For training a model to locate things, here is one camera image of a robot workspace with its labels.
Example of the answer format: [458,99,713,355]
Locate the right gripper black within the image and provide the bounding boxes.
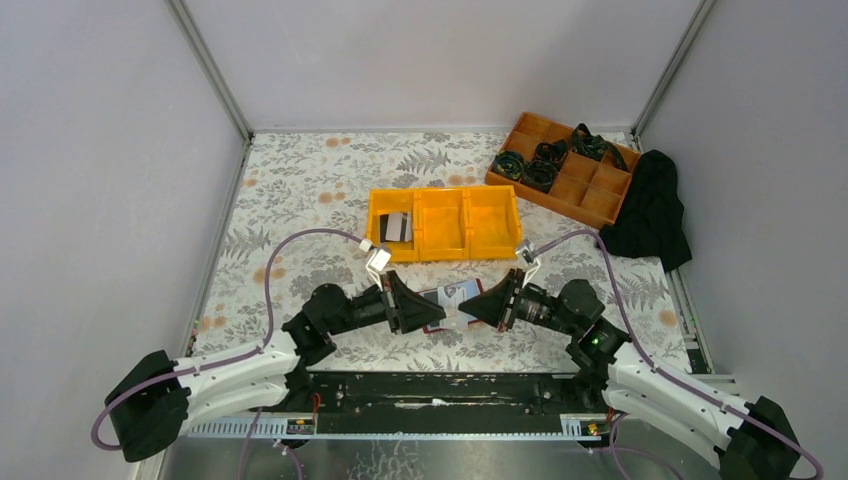
[459,268,578,336]

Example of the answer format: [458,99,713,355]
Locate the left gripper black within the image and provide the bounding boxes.
[326,272,446,339]

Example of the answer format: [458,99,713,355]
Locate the yellow three-compartment bin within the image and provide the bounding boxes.
[365,186,523,263]

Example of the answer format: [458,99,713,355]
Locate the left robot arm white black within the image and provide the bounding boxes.
[104,270,446,463]

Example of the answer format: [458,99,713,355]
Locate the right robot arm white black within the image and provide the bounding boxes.
[458,269,800,479]

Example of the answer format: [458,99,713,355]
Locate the black white striped card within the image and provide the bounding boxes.
[379,212,413,243]

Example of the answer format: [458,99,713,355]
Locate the orange wooden divider tray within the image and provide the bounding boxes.
[485,112,641,229]

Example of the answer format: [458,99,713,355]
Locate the black cloth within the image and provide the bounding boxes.
[599,150,692,272]

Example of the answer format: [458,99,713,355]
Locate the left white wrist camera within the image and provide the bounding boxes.
[359,238,392,289]

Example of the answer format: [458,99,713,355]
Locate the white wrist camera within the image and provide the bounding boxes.
[515,240,541,286]
[359,238,392,289]

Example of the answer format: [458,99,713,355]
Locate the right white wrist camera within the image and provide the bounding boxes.
[515,240,541,286]

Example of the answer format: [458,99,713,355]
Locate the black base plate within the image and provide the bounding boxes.
[248,353,641,436]

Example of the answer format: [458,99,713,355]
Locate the rolled black strap middle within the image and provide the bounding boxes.
[523,140,570,195]

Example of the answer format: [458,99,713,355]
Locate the rolled black strap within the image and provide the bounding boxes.
[492,150,529,183]
[523,140,570,195]

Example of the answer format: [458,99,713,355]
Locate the rolled black strap left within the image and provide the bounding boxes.
[492,150,529,183]

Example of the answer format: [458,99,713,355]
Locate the aluminium slotted rail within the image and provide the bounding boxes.
[186,413,610,442]

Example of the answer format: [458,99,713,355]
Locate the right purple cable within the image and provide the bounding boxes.
[529,229,826,480]

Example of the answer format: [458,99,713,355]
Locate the purple cable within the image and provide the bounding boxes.
[529,229,826,480]
[89,228,372,480]

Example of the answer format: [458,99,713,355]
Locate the loose black strap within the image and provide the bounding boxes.
[570,123,631,174]

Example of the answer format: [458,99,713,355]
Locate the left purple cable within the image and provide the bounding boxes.
[89,228,372,480]

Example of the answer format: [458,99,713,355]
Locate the right aluminium corner post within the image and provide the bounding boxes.
[631,0,718,142]

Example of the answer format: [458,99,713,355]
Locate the aluminium corner post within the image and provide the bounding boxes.
[165,0,253,142]
[631,0,718,142]

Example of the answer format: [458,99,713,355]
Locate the left aluminium corner post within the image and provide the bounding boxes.
[165,0,253,142]

